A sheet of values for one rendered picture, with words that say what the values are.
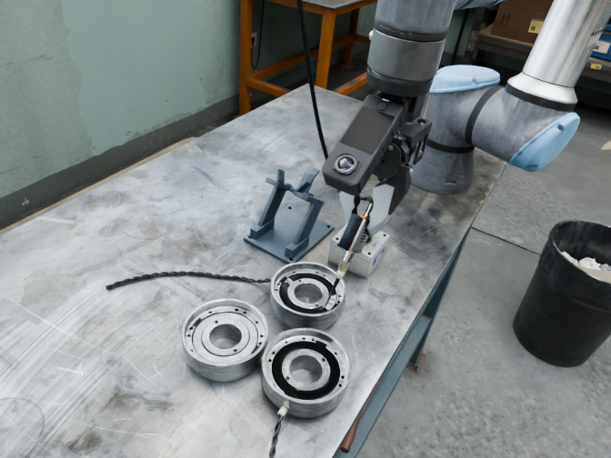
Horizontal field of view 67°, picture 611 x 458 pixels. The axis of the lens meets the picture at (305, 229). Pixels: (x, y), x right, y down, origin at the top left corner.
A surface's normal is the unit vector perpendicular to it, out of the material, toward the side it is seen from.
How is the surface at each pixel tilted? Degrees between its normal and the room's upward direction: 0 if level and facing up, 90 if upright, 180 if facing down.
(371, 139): 32
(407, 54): 89
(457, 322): 0
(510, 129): 81
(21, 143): 90
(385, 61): 90
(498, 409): 0
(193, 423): 0
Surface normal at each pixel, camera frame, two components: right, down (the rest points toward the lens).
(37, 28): 0.84, 0.39
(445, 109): -0.75, 0.35
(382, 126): -0.18, -0.40
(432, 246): 0.10, -0.78
